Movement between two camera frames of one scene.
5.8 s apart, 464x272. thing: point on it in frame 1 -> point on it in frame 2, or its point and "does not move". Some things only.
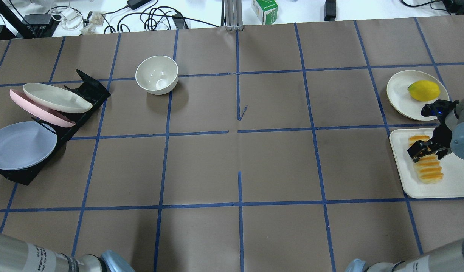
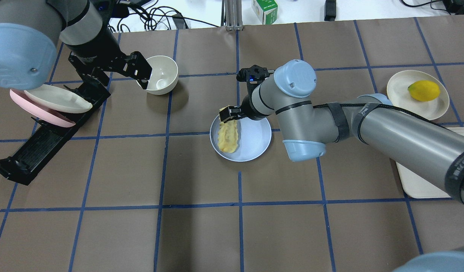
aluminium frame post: (233, 15) does not move
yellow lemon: (424, 90) does not move
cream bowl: (157, 75) does not move
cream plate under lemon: (402, 102) does not move
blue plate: (22, 145) -> (254, 138)
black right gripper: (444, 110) -> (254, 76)
